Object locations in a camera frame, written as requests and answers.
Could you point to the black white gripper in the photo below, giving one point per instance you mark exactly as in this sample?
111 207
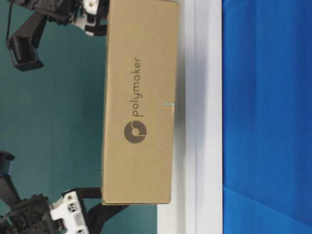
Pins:
84 14
66 216

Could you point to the brown polymaker cardboard box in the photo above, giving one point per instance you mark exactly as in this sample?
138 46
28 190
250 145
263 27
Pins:
139 102

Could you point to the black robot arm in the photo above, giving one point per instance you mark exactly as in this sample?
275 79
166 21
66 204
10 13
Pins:
32 29

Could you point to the white stand platform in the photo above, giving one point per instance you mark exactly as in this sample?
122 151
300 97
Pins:
196 205

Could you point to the teal backdrop sheet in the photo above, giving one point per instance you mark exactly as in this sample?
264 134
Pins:
51 118

